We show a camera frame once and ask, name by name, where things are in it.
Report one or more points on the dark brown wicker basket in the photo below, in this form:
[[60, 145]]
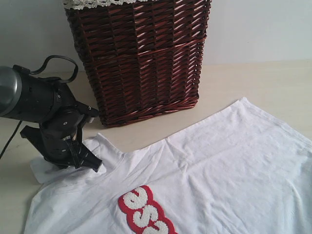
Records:
[[142, 59]]

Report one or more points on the white shirt garment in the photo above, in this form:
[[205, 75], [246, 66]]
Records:
[[239, 171]]

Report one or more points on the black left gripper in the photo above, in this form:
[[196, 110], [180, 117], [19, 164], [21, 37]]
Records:
[[58, 137]]

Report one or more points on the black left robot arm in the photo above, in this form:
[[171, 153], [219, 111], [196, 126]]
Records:
[[50, 103]]

